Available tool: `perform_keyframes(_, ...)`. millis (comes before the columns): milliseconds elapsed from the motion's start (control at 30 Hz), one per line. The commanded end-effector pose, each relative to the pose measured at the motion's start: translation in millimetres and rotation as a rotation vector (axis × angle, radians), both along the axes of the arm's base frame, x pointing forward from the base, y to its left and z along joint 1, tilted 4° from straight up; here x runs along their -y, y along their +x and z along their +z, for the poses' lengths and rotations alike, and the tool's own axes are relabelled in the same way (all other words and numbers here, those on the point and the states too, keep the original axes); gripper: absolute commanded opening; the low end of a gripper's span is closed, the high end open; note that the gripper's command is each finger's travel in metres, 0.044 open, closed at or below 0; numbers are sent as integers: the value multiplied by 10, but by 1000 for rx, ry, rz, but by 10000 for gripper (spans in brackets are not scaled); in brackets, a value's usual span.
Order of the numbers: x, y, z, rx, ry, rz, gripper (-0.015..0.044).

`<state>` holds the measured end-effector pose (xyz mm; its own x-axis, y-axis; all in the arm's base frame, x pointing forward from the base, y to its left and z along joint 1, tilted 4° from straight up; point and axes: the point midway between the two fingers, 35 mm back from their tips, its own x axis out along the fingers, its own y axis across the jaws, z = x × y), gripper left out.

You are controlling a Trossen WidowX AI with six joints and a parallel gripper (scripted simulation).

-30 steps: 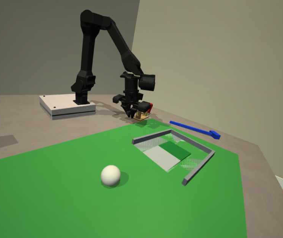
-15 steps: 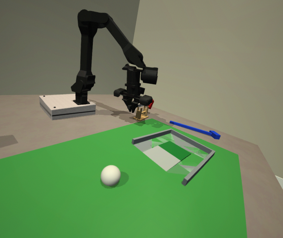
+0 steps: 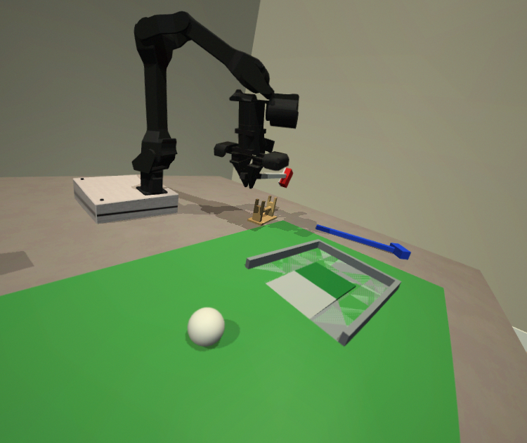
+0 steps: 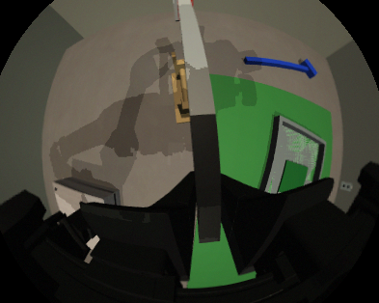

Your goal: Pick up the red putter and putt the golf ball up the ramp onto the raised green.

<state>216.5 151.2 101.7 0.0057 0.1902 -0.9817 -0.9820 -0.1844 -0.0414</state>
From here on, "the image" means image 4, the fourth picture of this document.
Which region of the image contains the blue putter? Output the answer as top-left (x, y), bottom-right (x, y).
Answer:
top-left (243, 56), bottom-right (317, 79)

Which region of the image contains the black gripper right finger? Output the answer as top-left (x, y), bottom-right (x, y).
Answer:
top-left (220, 174), bottom-right (334, 276)

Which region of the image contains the red putter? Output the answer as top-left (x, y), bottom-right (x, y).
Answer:
top-left (174, 0), bottom-right (221, 243)

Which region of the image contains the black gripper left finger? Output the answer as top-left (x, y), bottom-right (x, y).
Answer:
top-left (80, 172), bottom-right (197, 281)

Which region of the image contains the green putting mat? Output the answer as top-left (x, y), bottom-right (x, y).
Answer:
top-left (186, 74), bottom-right (333, 289)

